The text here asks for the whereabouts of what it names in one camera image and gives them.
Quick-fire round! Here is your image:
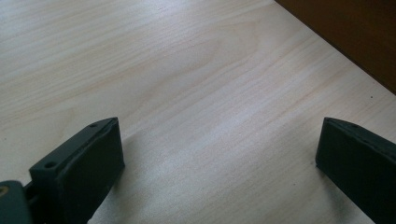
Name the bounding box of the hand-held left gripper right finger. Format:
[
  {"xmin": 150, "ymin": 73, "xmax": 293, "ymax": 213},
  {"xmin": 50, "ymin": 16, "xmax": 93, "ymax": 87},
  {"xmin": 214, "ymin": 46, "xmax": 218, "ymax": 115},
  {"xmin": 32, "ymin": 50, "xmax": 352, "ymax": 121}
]
[{"xmin": 315, "ymin": 117, "xmax": 396, "ymax": 224}]

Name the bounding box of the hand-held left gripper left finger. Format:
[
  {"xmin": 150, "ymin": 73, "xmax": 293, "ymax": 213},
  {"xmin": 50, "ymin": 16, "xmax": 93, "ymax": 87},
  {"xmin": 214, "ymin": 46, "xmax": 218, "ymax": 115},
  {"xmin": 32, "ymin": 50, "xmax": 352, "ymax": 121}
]
[{"xmin": 28, "ymin": 117, "xmax": 126, "ymax": 224}]

